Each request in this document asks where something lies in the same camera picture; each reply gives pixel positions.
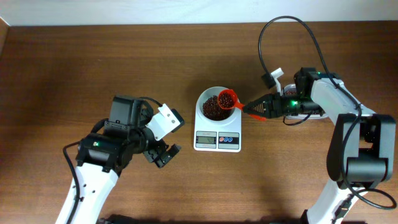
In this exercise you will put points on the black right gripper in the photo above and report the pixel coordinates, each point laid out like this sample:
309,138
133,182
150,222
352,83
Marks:
275,106

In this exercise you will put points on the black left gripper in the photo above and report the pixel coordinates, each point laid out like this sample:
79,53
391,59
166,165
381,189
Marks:
153,155

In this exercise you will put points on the orange measuring scoop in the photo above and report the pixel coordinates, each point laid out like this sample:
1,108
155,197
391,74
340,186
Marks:
228,100

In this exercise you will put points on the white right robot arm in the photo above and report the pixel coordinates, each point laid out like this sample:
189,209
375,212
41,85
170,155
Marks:
361,152

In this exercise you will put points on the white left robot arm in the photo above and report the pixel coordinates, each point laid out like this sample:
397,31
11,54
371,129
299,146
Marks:
94,176

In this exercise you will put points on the white digital kitchen scale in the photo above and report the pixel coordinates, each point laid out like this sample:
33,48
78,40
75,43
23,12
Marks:
216,136

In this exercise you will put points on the red adzuki beans in container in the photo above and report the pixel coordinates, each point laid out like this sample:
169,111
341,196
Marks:
290,92

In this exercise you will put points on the clear plastic bean container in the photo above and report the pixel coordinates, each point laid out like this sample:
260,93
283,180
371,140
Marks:
302,115

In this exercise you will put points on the white round bowl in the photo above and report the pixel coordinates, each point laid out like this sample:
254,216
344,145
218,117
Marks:
204,96

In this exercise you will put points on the red beans in bowl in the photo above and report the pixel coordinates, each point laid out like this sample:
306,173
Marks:
212,110

